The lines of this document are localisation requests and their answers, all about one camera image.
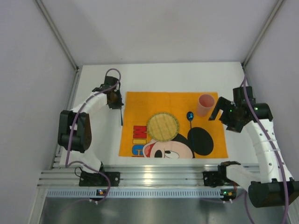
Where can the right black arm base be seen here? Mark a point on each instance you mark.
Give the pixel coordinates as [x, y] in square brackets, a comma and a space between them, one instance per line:
[214, 179]

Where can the pink plastic cup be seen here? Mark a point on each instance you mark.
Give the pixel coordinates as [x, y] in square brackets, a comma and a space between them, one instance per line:
[205, 104]

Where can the perforated metal cable strip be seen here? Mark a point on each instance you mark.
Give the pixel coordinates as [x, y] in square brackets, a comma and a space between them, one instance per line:
[141, 193]

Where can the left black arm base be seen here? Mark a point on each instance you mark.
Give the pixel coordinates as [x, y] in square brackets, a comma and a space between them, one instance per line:
[97, 180]

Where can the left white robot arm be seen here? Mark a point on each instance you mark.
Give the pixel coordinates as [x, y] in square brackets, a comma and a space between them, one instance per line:
[75, 125]

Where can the aluminium mounting rail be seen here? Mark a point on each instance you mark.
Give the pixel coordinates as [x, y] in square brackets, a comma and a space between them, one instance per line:
[134, 176]

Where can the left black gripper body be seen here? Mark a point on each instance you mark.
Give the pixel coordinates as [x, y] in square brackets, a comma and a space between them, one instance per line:
[117, 104]

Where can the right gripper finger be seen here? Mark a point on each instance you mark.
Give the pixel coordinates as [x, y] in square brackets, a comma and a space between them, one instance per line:
[221, 104]
[236, 129]

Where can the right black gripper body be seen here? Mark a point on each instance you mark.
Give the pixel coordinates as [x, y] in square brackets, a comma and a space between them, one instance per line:
[223, 108]

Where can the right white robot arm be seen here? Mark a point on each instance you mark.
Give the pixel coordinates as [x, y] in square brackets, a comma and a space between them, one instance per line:
[274, 185]

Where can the blue metal spoon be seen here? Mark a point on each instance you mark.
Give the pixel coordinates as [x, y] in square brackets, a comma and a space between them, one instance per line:
[190, 117]

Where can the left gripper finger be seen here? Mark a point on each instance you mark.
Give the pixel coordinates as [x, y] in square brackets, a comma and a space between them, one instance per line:
[111, 106]
[120, 105]

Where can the woven bamboo round plate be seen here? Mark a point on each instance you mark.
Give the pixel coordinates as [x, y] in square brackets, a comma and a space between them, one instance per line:
[162, 127]

